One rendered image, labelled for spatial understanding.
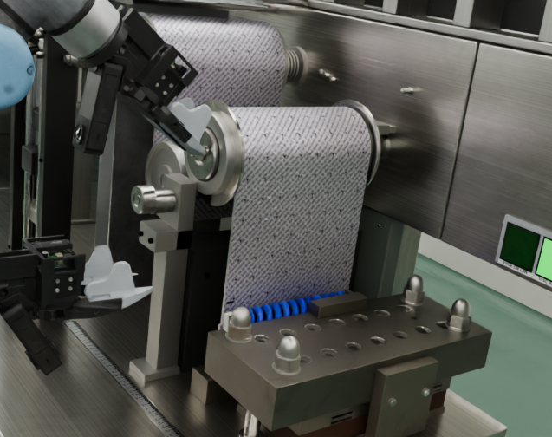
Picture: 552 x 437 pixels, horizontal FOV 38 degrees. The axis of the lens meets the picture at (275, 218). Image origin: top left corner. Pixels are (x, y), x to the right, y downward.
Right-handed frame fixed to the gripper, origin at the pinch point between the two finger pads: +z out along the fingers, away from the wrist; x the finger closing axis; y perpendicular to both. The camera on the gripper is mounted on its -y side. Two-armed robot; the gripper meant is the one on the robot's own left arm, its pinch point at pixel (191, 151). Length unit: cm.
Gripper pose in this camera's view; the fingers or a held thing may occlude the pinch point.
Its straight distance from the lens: 107.3
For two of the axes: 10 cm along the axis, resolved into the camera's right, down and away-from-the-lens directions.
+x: -5.8, -3.2, 7.5
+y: 6.1, -7.8, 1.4
